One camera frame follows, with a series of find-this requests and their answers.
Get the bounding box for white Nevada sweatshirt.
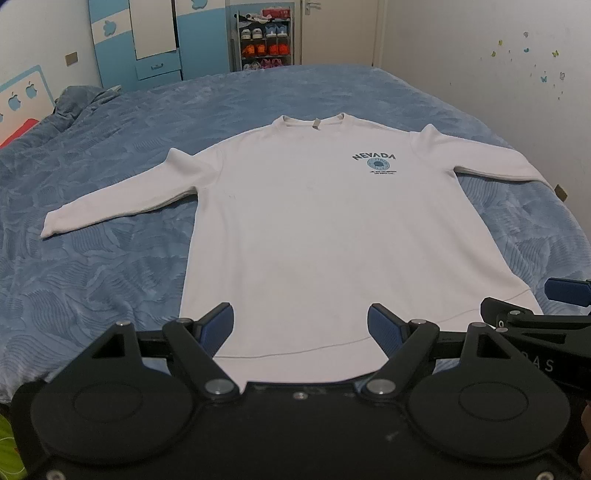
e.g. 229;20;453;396
42;114;542;385

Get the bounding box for blue patterned bedspread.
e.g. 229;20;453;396
1;66;590;403

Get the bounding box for green patterned cloth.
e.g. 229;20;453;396
0;415;27;480

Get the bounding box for apple pattern headboard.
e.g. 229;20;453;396
0;65;55;147

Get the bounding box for blue white wardrobe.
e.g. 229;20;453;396
88;0;230;92

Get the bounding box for metal shoe rack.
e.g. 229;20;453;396
231;4;296;71

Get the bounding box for white room door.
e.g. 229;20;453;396
300;0;386;66

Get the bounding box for brown wall socket right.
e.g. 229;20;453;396
554;184;568;202

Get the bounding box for butterfly wall stickers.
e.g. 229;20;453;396
478;27;567;102

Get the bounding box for brown wall switch left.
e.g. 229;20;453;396
64;51;78;67

